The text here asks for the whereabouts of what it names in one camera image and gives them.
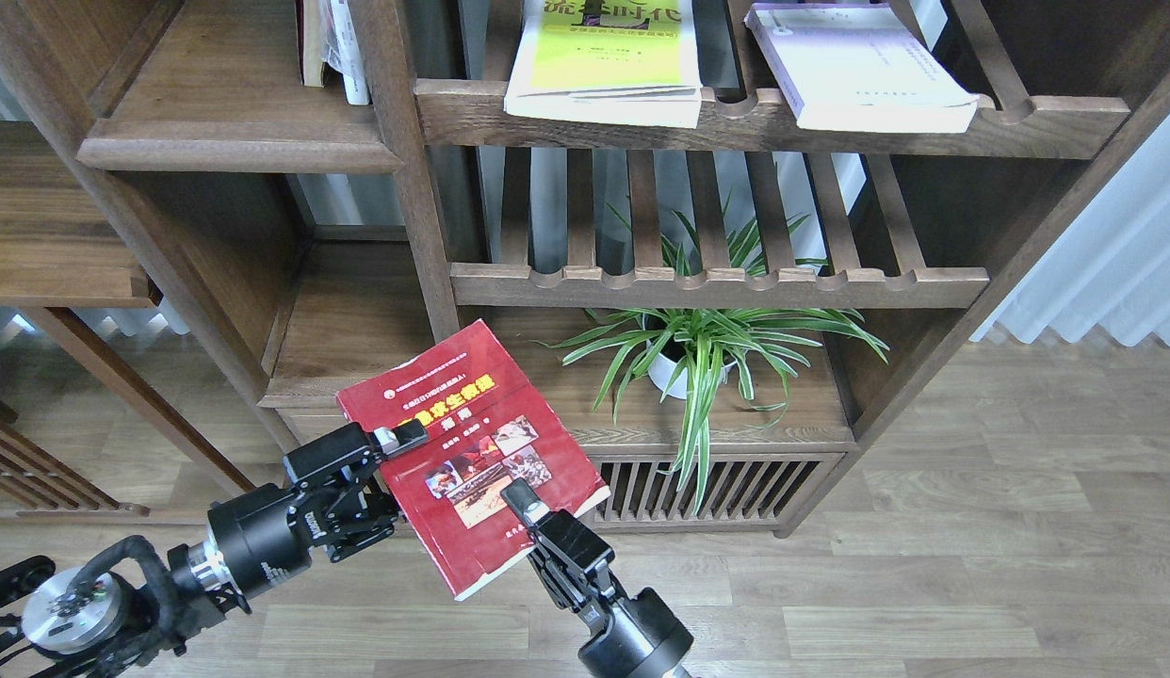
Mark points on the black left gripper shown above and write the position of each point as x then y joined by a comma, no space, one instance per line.
261,539

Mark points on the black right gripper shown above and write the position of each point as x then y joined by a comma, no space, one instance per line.
630,637

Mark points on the red paperback book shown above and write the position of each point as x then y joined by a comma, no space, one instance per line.
488,425

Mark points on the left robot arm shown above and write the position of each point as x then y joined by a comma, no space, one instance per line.
127,605

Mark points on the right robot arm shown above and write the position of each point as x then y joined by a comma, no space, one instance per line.
636,636

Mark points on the upright books on shelf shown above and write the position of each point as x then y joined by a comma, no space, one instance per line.
327,41

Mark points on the spider plant in white pot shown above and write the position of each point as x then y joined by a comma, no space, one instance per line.
703,343

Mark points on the large dark wooden bookshelf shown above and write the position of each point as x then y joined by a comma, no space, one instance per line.
310,242

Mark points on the yellow-green paperback book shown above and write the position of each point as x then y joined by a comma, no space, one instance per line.
611,62

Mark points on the white lavender paperback book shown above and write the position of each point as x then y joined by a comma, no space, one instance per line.
857,68

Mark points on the white curtain right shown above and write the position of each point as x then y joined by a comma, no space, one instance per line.
1110,270

